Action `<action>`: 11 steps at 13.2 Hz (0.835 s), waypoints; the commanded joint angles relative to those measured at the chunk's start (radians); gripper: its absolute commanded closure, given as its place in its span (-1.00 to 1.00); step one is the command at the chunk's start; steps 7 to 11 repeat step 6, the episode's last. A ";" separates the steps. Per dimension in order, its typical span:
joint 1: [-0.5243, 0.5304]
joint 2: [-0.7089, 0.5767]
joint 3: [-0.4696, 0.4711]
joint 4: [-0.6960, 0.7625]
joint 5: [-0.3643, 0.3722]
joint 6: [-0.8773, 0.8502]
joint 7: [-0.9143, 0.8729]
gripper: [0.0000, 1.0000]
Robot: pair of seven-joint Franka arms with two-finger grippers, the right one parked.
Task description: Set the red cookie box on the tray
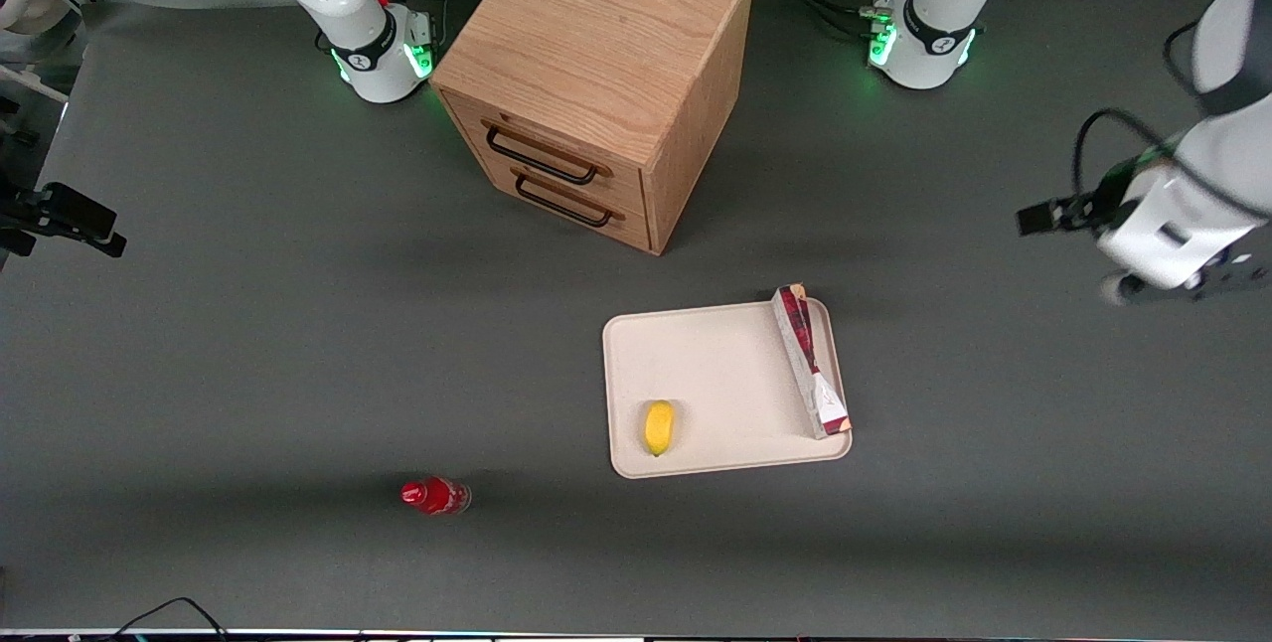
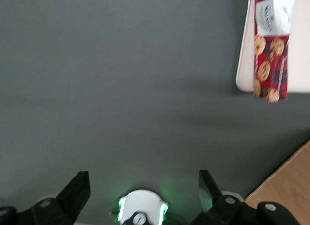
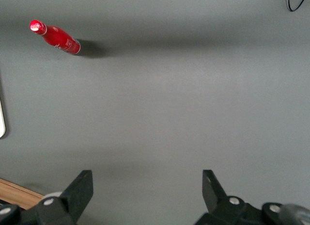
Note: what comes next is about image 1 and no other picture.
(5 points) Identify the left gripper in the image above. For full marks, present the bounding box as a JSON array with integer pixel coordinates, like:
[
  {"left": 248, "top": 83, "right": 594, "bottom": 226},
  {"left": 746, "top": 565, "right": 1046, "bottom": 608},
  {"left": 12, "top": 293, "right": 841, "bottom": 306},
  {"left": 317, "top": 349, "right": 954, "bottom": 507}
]
[{"left": 1016, "top": 157, "right": 1265, "bottom": 291}]

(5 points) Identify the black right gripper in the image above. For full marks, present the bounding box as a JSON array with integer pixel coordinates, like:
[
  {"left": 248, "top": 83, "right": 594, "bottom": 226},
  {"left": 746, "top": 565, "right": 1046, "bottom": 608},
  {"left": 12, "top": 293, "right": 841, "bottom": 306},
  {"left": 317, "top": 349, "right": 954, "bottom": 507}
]
[{"left": 0, "top": 175, "right": 128, "bottom": 259}]

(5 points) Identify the red cookie box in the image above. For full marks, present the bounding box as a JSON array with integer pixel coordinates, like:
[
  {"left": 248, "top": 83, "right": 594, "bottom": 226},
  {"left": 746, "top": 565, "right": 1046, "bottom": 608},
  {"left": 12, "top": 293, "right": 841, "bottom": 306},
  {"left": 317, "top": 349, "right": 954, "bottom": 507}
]
[{"left": 771, "top": 283, "right": 853, "bottom": 441}]

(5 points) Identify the beige plastic tray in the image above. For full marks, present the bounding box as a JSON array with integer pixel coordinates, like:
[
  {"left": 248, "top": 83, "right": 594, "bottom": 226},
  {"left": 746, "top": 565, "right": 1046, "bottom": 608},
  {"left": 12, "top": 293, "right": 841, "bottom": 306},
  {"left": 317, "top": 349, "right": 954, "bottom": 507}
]
[{"left": 601, "top": 297, "right": 854, "bottom": 480}]

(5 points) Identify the white round object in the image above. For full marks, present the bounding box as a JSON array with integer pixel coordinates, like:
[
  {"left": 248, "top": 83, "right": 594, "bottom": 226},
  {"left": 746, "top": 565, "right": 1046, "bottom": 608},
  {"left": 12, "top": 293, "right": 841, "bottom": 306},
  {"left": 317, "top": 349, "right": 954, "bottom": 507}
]
[{"left": 0, "top": 0, "right": 73, "bottom": 39}]

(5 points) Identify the red bottle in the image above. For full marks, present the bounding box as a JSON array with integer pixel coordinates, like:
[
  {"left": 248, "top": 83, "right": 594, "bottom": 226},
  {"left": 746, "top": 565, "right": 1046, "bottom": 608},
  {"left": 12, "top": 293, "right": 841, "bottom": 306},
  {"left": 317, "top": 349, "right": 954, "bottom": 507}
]
[{"left": 400, "top": 477, "right": 473, "bottom": 518}]

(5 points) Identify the yellow lemon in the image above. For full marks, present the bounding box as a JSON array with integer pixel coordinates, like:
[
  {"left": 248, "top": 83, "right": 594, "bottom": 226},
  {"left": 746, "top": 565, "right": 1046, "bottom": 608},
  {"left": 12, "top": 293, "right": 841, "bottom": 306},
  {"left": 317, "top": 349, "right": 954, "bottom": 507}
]
[{"left": 644, "top": 400, "right": 678, "bottom": 458}]

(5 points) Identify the wooden drawer cabinet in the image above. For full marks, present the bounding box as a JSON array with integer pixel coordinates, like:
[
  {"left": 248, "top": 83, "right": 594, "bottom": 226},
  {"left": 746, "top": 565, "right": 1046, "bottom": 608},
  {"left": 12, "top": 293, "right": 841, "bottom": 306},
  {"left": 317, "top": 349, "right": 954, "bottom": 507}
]
[{"left": 429, "top": 0, "right": 755, "bottom": 256}]

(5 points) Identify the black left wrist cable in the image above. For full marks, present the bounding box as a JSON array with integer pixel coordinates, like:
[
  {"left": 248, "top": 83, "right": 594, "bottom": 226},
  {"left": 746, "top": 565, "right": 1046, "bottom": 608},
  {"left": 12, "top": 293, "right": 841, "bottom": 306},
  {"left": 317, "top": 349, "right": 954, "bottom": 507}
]
[{"left": 1071, "top": 108, "right": 1272, "bottom": 222}]

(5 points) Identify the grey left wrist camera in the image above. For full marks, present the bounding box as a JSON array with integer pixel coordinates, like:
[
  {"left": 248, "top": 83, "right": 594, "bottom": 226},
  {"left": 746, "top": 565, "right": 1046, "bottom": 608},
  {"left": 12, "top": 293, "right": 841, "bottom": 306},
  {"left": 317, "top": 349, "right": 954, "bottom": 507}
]
[{"left": 1100, "top": 246, "right": 1272, "bottom": 308}]

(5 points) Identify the black left arm base cable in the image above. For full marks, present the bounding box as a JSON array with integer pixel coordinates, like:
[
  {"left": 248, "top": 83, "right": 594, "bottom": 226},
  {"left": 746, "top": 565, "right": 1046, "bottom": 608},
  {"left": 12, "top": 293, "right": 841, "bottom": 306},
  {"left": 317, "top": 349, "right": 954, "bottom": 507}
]
[{"left": 753, "top": 0, "right": 891, "bottom": 41}]

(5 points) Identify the thin black table-edge cable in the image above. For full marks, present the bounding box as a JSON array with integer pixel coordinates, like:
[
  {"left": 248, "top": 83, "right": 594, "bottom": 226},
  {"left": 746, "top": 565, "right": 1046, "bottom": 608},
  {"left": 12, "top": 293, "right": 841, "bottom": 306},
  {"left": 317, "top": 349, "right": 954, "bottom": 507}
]
[{"left": 107, "top": 596, "right": 232, "bottom": 639}]

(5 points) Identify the long black drawer handle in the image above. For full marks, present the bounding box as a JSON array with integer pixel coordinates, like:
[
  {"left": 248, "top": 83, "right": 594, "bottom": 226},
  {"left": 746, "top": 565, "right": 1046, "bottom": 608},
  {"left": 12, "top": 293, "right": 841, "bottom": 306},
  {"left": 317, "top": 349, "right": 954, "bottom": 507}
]
[{"left": 484, "top": 124, "right": 601, "bottom": 187}]

